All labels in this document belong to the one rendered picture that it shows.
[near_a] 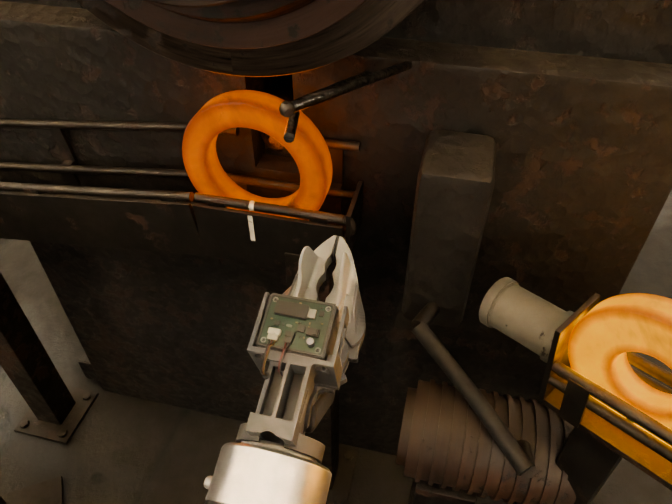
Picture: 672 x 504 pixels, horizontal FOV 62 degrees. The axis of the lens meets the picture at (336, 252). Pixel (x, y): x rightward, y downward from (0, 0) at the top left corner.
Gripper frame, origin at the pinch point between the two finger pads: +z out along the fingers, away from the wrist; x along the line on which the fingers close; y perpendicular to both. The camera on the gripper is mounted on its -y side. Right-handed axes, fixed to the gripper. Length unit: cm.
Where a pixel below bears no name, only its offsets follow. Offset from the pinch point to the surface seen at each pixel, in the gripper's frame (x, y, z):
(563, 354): -23.9, -7.2, -3.5
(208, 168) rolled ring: 18.9, -4.5, 11.0
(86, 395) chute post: 63, -75, -7
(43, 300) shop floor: 92, -84, 16
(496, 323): -17.3, -9.0, -0.6
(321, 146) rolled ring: 4.8, -0.4, 13.3
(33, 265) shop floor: 103, -88, 27
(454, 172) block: -10.3, 1.4, 10.8
